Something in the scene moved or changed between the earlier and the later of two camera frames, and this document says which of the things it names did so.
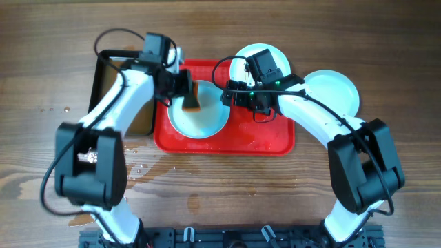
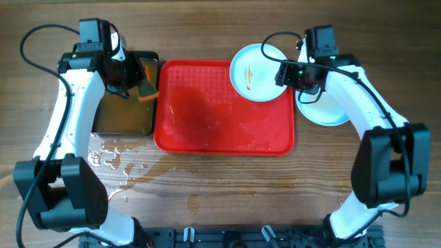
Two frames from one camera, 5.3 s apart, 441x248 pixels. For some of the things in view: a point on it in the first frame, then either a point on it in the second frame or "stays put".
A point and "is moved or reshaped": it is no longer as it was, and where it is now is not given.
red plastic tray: (241, 135) stays put
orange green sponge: (191, 102) is moved or reshaped
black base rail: (373, 236) stays put
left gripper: (185, 86) → (138, 74)
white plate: (205, 123) is moved or reshaped
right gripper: (240, 100) → (285, 76)
